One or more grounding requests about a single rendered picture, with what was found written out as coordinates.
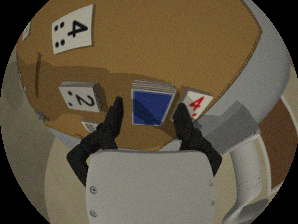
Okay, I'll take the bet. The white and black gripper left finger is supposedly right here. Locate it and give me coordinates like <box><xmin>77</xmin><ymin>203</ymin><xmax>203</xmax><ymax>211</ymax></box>
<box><xmin>66</xmin><ymin>97</ymin><xmax>124</xmax><ymax>188</ymax></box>

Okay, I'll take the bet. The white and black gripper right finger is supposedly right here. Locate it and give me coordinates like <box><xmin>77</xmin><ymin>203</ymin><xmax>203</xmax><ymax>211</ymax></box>
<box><xmin>173</xmin><ymin>103</ymin><xmax>222</xmax><ymax>176</ymax></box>

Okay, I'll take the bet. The white printed card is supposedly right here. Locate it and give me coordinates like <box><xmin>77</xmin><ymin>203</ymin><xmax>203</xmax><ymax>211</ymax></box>
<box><xmin>23</xmin><ymin>19</ymin><xmax>32</xmax><ymax>41</ymax></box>

